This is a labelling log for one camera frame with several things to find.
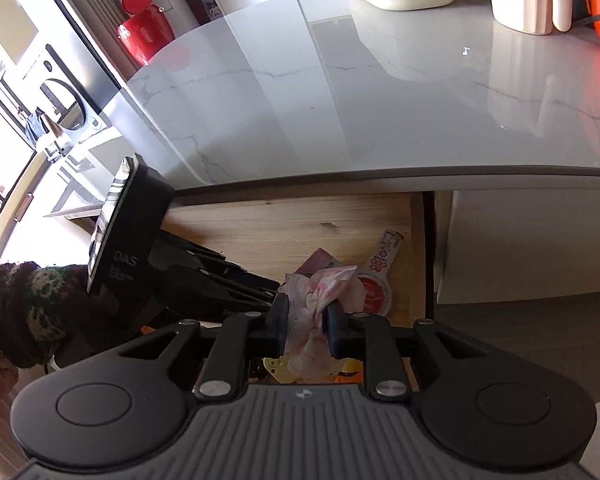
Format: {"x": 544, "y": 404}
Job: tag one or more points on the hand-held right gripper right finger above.
{"x": 336, "y": 332}

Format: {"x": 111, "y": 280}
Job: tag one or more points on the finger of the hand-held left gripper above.
{"x": 215, "y": 290}
{"x": 205, "y": 256}

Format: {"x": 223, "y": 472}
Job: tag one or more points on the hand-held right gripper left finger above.
{"x": 279, "y": 322}

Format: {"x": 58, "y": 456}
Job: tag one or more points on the yellow plastic mould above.
{"x": 275, "y": 367}

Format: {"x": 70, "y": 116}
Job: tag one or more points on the pink white plastic bag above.
{"x": 312, "y": 290}

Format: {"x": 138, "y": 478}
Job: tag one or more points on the red lid flower cup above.
{"x": 377, "y": 292}

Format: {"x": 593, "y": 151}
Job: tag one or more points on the pink box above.
{"x": 320, "y": 260}

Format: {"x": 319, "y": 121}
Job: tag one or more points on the wooden drawer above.
{"x": 280, "y": 225}

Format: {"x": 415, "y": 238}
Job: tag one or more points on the blue cloth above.
{"x": 34, "y": 127}

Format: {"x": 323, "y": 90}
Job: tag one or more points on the silver washing machine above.
{"x": 55, "y": 75}

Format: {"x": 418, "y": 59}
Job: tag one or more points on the red trash can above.
{"x": 142, "y": 30}

